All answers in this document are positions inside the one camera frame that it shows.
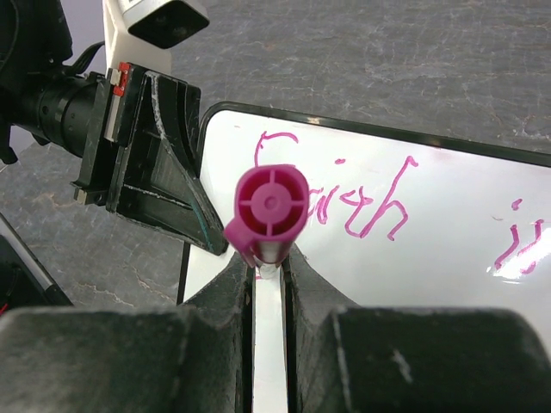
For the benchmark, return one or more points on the white whiteboard black frame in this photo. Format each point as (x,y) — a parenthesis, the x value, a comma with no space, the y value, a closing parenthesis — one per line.
(395,219)

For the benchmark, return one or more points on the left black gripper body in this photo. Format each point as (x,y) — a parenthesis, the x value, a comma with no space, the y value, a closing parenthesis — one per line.
(108,134)

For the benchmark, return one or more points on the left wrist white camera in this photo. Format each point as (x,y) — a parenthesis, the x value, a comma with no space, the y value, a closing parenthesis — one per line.
(143,32)

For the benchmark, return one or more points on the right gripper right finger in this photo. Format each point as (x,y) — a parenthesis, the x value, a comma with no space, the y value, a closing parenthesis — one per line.
(344,357)

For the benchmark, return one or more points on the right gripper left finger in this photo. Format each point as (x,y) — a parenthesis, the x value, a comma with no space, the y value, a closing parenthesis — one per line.
(195,357)

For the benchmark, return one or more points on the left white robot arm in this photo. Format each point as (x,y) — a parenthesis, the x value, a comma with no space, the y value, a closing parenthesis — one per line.
(46,89)

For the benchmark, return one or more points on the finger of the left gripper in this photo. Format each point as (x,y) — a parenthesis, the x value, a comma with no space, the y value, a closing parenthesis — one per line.
(175,122)
(156,188)

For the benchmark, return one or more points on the magenta whiteboard marker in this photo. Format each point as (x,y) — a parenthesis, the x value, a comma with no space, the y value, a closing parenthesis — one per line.
(270,210)

